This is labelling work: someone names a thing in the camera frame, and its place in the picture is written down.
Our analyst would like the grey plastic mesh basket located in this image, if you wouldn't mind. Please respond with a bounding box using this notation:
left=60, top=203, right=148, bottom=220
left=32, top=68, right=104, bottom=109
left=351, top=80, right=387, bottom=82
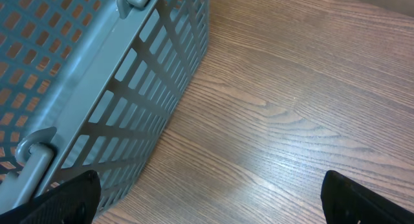
left=1, top=0, right=210, bottom=216

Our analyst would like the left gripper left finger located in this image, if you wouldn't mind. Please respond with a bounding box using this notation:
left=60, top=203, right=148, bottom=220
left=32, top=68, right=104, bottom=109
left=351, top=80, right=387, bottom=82
left=1, top=170, right=101, bottom=224

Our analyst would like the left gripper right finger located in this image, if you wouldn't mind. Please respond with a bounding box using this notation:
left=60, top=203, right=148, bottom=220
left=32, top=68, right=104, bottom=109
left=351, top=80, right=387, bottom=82
left=320, top=170, right=413, bottom=224

